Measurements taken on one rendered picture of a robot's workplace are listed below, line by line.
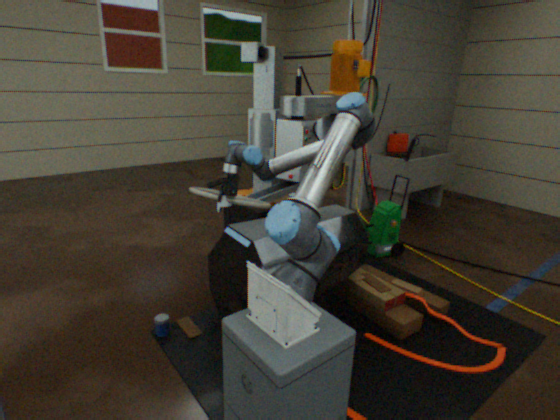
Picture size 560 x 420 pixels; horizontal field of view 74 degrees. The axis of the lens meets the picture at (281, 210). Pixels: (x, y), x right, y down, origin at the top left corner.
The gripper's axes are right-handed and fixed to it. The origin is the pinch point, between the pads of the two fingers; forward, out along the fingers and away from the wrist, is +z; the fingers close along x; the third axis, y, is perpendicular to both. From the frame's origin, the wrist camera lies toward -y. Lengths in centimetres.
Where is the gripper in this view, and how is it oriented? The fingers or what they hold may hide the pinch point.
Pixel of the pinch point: (218, 209)
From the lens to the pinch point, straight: 200.6
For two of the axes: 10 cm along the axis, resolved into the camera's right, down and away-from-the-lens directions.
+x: 0.9, -0.5, 9.9
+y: 9.7, 2.3, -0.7
